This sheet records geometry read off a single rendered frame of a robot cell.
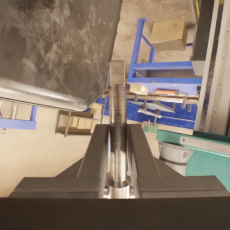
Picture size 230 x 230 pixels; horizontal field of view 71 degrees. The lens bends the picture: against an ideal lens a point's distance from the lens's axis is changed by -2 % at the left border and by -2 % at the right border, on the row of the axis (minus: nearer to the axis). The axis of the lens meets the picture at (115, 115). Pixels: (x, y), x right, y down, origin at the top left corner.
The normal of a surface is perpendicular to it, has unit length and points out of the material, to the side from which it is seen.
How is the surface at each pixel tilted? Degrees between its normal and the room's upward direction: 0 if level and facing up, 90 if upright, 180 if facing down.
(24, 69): 90
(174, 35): 90
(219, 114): 90
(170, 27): 90
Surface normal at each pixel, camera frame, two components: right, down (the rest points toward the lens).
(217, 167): -0.51, -0.11
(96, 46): 0.79, 0.14
